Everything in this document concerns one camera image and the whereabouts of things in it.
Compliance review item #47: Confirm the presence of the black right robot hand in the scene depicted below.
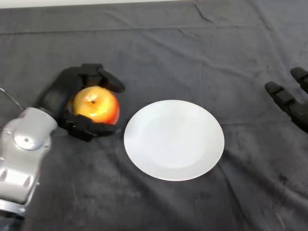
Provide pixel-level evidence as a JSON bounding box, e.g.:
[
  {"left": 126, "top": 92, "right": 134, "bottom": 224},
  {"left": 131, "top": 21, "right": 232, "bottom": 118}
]
[{"left": 264, "top": 66, "right": 308, "bottom": 134}]

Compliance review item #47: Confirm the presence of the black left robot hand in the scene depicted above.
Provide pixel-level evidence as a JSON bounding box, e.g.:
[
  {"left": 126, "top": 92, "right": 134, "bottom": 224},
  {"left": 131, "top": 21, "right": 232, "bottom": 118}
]
[{"left": 35, "top": 63, "right": 126, "bottom": 142}]

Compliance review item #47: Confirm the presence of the red yellow apple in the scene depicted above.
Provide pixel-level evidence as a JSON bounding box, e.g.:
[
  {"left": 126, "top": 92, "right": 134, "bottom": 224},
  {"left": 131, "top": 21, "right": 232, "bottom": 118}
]
[{"left": 72, "top": 87, "right": 120, "bottom": 124}]

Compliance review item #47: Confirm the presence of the white round plate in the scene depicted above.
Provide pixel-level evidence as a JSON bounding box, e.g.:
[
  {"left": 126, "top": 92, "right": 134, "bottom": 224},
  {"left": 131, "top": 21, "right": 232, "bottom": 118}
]
[{"left": 123, "top": 100, "right": 225, "bottom": 181}]

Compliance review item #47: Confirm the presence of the black cloth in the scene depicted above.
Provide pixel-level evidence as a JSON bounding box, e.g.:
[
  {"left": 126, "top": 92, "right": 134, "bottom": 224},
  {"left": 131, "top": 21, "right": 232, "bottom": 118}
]
[{"left": 0, "top": 0, "right": 308, "bottom": 231}]

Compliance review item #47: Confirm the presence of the thin grey wrist cable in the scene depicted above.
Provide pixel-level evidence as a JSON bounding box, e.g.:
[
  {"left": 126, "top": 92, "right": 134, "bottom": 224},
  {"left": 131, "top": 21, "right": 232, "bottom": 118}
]
[{"left": 0, "top": 87, "right": 25, "bottom": 112}]

